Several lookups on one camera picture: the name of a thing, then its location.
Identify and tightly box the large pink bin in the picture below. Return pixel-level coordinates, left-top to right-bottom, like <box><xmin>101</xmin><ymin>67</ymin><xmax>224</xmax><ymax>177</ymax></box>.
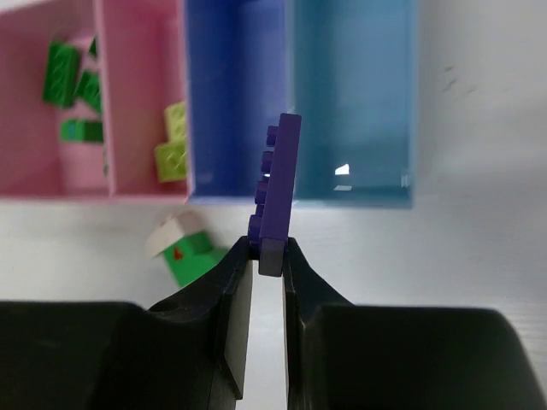
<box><xmin>1</xmin><ymin>1</ymin><xmax>109</xmax><ymax>200</ymax></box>

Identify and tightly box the green long lego plate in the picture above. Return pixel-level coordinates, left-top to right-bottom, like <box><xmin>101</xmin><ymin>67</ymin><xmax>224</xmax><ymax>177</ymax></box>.
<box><xmin>42</xmin><ymin>40</ymin><xmax>81</xmax><ymax>108</ymax></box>

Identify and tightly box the light blue bin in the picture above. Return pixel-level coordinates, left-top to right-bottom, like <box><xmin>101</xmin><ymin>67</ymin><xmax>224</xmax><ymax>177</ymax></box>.
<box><xmin>285</xmin><ymin>1</ymin><xmax>419</xmax><ymax>208</ymax></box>

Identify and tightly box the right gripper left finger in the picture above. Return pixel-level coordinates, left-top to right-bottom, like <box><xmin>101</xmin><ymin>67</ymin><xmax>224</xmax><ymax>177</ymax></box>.
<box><xmin>1</xmin><ymin>237</ymin><xmax>252</xmax><ymax>409</ymax></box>

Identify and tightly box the small green slope lego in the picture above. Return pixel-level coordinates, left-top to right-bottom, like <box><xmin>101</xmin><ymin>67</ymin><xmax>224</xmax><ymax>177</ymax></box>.
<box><xmin>60</xmin><ymin>118</ymin><xmax>103</xmax><ymax>144</ymax></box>

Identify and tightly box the green square lego brick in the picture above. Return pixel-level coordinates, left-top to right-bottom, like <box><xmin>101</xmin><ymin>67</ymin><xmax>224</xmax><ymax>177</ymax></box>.
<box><xmin>75</xmin><ymin>70</ymin><xmax>102</xmax><ymax>114</ymax></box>

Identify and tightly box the small pink bin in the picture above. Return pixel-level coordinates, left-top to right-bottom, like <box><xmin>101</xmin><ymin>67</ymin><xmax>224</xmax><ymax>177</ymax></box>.
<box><xmin>95</xmin><ymin>1</ymin><xmax>187</xmax><ymax>202</ymax></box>

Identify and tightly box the green on yellow lego stack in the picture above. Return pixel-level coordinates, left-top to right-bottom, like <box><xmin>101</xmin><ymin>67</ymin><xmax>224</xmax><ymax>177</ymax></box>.
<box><xmin>154</xmin><ymin>141</ymin><xmax>186</xmax><ymax>183</ymax></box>

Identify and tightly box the lime lego brick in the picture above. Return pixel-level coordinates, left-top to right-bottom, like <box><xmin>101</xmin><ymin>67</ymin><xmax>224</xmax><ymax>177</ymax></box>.
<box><xmin>163</xmin><ymin>102</ymin><xmax>187</xmax><ymax>143</ymax></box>

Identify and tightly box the purple lego plate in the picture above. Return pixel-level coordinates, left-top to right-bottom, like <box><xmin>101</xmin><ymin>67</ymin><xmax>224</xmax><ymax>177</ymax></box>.
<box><xmin>247</xmin><ymin>113</ymin><xmax>302</xmax><ymax>277</ymax></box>

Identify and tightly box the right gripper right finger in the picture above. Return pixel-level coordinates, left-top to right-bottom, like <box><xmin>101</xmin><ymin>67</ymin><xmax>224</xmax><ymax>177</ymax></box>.
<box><xmin>283</xmin><ymin>239</ymin><xmax>546</xmax><ymax>409</ymax></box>

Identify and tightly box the green slope lego with white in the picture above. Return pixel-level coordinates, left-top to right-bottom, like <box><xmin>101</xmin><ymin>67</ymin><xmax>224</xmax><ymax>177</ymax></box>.
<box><xmin>145</xmin><ymin>209</ymin><xmax>228</xmax><ymax>288</ymax></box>

